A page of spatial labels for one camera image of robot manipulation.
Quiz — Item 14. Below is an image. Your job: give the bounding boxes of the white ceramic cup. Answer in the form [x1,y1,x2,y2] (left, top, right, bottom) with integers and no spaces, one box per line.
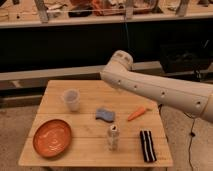
[62,89,80,112]

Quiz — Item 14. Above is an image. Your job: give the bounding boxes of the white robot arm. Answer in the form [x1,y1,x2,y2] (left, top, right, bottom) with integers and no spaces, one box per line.
[100,50,213,123]

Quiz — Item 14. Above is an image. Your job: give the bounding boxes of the blue sponge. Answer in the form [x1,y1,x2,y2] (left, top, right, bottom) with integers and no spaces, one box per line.
[95,108,115,123]

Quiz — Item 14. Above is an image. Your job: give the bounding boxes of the orange carrot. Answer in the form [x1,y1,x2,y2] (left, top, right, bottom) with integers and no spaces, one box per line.
[127,107,146,121]

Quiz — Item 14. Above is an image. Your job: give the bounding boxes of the wooden table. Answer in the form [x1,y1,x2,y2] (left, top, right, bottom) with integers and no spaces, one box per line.
[19,80,173,168]

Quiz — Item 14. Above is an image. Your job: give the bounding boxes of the clear glass shaker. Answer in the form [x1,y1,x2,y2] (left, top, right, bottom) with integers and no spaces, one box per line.
[107,125,119,151]

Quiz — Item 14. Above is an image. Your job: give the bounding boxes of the orange plate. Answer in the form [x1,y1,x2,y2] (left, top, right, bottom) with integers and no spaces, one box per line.
[33,119,72,158]

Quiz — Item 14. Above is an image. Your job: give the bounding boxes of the black white striped cloth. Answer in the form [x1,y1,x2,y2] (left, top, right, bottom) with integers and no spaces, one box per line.
[140,130,157,163]

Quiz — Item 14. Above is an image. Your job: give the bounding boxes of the black box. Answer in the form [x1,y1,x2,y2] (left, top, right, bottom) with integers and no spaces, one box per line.
[160,42,213,73]

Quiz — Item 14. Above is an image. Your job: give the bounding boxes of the black cable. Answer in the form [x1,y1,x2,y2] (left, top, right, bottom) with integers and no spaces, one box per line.
[183,111,198,171]

